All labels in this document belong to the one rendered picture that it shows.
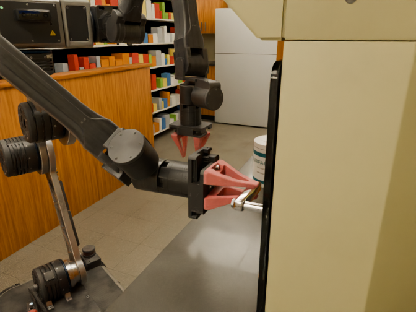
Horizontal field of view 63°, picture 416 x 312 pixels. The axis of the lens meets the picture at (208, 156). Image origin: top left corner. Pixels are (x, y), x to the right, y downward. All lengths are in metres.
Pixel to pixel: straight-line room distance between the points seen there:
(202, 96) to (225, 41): 4.78
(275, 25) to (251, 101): 5.19
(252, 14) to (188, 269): 0.56
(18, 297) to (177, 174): 1.53
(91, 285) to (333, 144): 1.67
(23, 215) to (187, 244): 1.99
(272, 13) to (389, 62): 0.11
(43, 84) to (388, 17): 0.48
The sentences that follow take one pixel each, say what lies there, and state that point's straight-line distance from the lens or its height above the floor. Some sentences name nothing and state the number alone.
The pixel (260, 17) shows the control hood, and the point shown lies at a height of 1.43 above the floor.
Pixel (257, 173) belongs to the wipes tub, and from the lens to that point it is 1.14.
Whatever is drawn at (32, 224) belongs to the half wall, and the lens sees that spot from 2.80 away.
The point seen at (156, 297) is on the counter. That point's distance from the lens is 0.72.
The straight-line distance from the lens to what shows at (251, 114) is 5.57.
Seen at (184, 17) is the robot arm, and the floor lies 1.46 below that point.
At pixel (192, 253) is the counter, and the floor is 0.94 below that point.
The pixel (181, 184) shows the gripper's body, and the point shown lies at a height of 1.20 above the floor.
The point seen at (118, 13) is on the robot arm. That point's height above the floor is 1.48.
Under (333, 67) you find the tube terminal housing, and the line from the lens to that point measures 0.34.
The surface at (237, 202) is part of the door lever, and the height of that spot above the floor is 1.21.
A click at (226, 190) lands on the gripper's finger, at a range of 0.55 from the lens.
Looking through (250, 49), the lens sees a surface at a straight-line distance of 5.46.
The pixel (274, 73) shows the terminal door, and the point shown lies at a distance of 0.36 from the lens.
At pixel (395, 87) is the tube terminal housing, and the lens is 0.35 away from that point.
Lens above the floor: 1.42
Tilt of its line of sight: 20 degrees down
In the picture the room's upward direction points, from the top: straight up
